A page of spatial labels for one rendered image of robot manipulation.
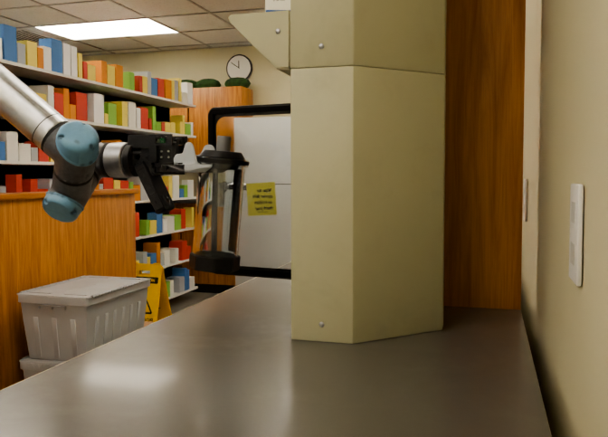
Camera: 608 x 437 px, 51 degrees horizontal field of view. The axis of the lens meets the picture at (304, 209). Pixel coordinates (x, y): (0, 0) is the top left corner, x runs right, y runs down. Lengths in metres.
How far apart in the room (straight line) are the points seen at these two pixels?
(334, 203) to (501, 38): 0.57
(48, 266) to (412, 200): 2.82
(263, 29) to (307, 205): 0.31
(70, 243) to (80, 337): 0.76
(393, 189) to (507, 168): 0.37
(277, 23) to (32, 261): 2.69
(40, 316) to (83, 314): 0.25
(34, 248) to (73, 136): 2.42
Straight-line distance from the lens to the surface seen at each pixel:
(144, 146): 1.36
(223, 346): 1.11
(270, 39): 1.14
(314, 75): 1.11
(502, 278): 1.45
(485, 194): 1.43
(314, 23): 1.13
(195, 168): 1.26
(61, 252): 3.82
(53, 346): 3.40
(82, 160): 1.25
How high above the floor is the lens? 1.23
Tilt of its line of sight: 3 degrees down
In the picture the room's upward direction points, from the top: straight up
